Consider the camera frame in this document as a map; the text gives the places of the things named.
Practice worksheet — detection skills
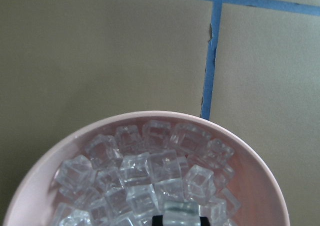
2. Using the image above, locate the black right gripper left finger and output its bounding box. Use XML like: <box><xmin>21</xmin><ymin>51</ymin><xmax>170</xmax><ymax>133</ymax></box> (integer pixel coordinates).
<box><xmin>151</xmin><ymin>215</ymin><xmax>164</xmax><ymax>226</ymax></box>

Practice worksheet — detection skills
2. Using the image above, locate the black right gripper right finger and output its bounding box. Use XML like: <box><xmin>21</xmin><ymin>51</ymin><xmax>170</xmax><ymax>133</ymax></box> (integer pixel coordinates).
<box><xmin>199</xmin><ymin>216</ymin><xmax>210</xmax><ymax>226</ymax></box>

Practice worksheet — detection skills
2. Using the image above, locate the pink bowl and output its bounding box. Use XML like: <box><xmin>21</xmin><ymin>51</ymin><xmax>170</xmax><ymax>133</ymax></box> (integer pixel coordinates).
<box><xmin>3</xmin><ymin>111</ymin><xmax>290</xmax><ymax>225</ymax></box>

